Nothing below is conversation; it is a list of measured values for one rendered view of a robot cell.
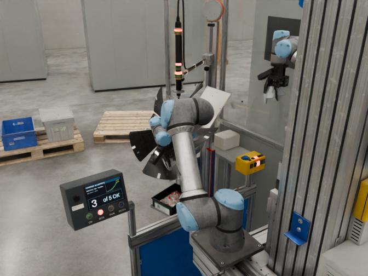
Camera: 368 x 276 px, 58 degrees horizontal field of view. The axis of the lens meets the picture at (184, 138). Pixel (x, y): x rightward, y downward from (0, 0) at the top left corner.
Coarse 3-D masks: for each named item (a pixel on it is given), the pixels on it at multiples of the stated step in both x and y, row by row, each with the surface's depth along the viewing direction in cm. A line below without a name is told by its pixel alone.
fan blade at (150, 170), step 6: (174, 156) 212; (162, 162) 210; (144, 168) 211; (150, 168) 210; (156, 168) 209; (162, 168) 209; (174, 168) 209; (150, 174) 209; (156, 174) 208; (162, 174) 208; (174, 174) 208
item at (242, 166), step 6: (240, 156) 206; (252, 156) 206; (264, 156) 206; (240, 162) 203; (246, 162) 199; (252, 162) 201; (240, 168) 204; (246, 168) 200; (252, 168) 203; (258, 168) 206; (246, 174) 201
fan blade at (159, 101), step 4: (160, 88) 237; (160, 92) 235; (160, 96) 234; (156, 100) 243; (160, 100) 233; (156, 104) 243; (160, 104) 233; (156, 108) 244; (160, 108) 233; (156, 112) 246; (160, 112) 236
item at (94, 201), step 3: (93, 198) 144; (96, 198) 145; (90, 201) 143; (93, 201) 144; (96, 201) 145; (99, 201) 146; (90, 204) 144; (93, 204) 144; (96, 204) 145; (99, 204) 146; (90, 207) 144; (93, 207) 144; (96, 207) 145
